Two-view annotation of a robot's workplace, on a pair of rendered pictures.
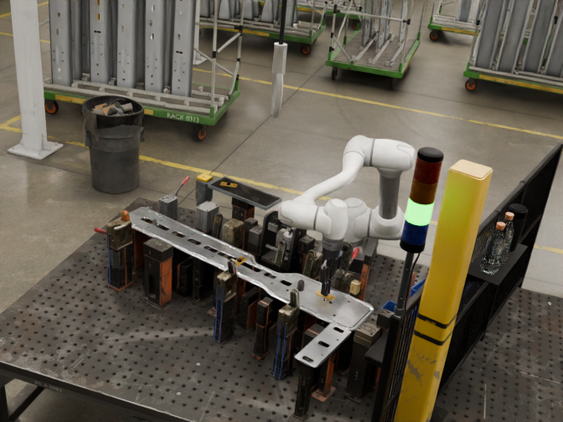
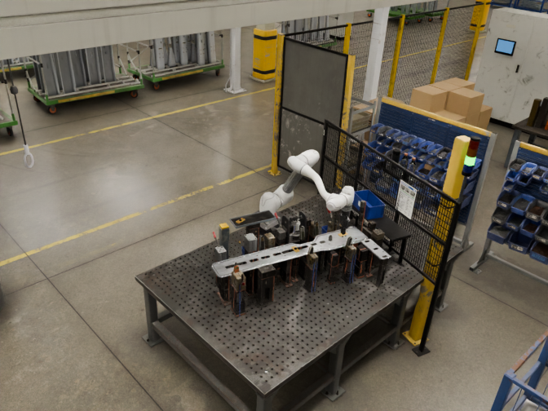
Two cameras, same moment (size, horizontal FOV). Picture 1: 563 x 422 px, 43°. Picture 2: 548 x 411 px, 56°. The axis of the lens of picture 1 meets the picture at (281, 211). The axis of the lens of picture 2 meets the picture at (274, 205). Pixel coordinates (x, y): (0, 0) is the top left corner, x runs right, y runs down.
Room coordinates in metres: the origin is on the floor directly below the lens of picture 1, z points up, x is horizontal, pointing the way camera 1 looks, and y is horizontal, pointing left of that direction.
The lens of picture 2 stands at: (1.22, 3.30, 3.42)
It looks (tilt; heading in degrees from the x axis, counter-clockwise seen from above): 30 degrees down; 300
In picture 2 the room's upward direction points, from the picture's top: 3 degrees clockwise
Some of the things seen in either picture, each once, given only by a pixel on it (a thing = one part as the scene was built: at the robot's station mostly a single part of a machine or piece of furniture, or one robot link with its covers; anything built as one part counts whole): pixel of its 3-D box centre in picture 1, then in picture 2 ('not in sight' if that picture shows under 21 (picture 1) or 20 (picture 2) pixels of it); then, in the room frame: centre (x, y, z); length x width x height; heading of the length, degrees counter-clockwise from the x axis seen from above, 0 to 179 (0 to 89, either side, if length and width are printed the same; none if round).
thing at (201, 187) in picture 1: (203, 216); (223, 249); (3.34, 0.42, 0.92); 0.08 x 0.08 x 0.44; 59
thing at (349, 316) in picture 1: (235, 261); (293, 250); (2.80, 0.19, 1.00); 1.38 x 0.22 x 0.02; 59
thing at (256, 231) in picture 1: (256, 262); (280, 248); (2.99, 0.10, 0.89); 0.13 x 0.11 x 0.38; 149
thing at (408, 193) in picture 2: not in sight; (406, 199); (2.19, -0.65, 1.30); 0.23 x 0.02 x 0.31; 149
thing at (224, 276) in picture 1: (224, 306); (311, 271); (2.62, 0.21, 0.87); 0.12 x 0.09 x 0.35; 149
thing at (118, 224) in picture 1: (120, 254); (238, 293); (2.95, 0.77, 0.88); 0.15 x 0.11 x 0.36; 149
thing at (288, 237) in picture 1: (280, 261); (293, 239); (2.92, -0.02, 0.94); 0.18 x 0.13 x 0.49; 59
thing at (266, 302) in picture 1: (263, 329); (332, 267); (2.51, 0.03, 0.84); 0.11 x 0.08 x 0.29; 149
